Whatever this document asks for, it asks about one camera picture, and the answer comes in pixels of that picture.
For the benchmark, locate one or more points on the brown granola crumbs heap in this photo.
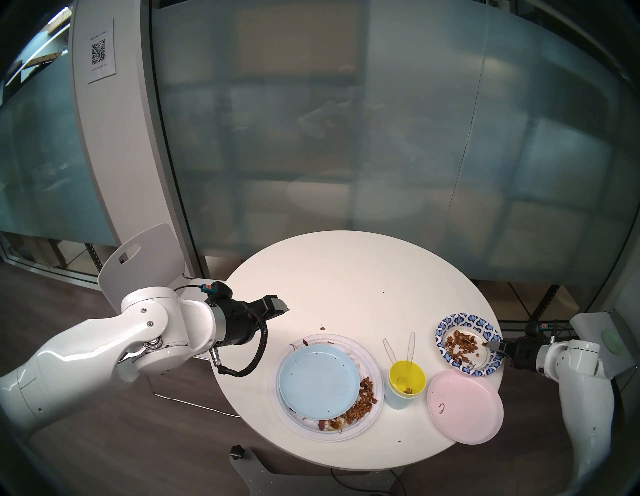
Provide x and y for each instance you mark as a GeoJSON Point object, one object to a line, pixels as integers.
{"type": "Point", "coordinates": [460, 345]}

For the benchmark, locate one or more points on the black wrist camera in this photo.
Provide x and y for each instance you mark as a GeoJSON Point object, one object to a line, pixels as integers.
{"type": "Point", "coordinates": [220, 291]}
{"type": "Point", "coordinates": [537, 328]}

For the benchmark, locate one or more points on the white chair with green pad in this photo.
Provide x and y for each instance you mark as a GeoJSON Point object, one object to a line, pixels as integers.
{"type": "Point", "coordinates": [590, 325]}

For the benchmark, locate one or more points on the perforated metal shelf bracket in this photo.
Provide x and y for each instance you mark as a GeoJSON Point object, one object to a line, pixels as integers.
{"type": "Point", "coordinates": [545, 302]}

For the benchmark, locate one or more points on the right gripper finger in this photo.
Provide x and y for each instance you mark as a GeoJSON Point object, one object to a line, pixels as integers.
{"type": "Point", "coordinates": [496, 347]}

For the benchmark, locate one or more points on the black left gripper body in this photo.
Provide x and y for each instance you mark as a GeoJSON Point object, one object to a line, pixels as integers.
{"type": "Point", "coordinates": [240, 322]}

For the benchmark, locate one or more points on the pink plate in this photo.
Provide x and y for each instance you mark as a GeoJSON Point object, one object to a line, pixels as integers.
{"type": "Point", "coordinates": [470, 410]}

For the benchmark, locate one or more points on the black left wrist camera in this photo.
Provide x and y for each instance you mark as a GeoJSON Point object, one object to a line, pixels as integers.
{"type": "Point", "coordinates": [220, 291]}

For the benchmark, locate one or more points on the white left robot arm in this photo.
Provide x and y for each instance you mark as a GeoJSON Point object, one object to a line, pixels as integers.
{"type": "Point", "coordinates": [100, 345]}

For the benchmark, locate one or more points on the light blue plastic cup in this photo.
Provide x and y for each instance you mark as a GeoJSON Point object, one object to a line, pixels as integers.
{"type": "Point", "coordinates": [397, 401]}

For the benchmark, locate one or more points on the blue patterned paper bowl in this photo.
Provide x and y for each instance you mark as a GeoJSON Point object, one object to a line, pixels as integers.
{"type": "Point", "coordinates": [467, 320]}

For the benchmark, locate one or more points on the clear plastic utensil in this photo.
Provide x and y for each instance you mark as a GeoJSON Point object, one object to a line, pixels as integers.
{"type": "Point", "coordinates": [389, 350]}
{"type": "Point", "coordinates": [411, 350]}

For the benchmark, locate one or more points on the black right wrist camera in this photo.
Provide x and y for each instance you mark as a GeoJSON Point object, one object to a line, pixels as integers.
{"type": "Point", "coordinates": [537, 328]}

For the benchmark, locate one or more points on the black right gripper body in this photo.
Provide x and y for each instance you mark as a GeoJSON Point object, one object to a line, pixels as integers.
{"type": "Point", "coordinates": [522, 352]}

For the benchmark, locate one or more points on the brown food scraps heap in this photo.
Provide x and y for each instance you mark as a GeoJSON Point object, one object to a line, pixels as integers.
{"type": "Point", "coordinates": [367, 395]}

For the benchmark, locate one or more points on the black knob on base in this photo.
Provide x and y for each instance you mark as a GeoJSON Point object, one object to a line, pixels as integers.
{"type": "Point", "coordinates": [237, 451]}

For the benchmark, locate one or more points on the light blue plate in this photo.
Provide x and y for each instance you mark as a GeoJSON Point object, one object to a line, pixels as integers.
{"type": "Point", "coordinates": [320, 382]}

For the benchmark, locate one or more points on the yellow plastic cup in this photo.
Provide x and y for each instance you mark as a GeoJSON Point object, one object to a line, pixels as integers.
{"type": "Point", "coordinates": [407, 372]}

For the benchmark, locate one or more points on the green round seat pad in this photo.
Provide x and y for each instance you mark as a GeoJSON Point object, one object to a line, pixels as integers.
{"type": "Point", "coordinates": [613, 341]}

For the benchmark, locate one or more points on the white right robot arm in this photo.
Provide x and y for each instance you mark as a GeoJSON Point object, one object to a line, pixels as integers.
{"type": "Point", "coordinates": [585, 390]}

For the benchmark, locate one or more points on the QR code wall sign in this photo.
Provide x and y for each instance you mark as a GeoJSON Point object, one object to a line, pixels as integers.
{"type": "Point", "coordinates": [101, 50]}

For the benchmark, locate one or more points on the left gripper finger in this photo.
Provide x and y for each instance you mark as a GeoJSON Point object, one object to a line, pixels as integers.
{"type": "Point", "coordinates": [276, 306]}

